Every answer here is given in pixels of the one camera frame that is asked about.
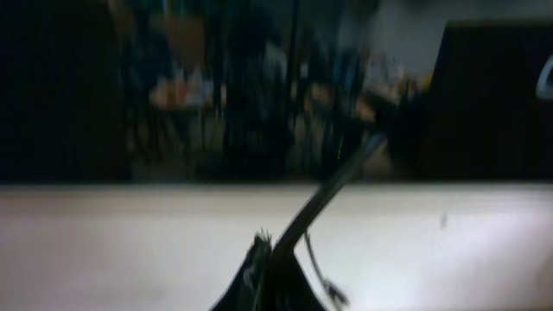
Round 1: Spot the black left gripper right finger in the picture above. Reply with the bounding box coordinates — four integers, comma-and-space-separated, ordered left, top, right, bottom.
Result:
270, 255, 326, 311

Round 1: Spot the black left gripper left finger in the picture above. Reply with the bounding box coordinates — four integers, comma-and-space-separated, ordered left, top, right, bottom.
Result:
210, 231, 272, 311

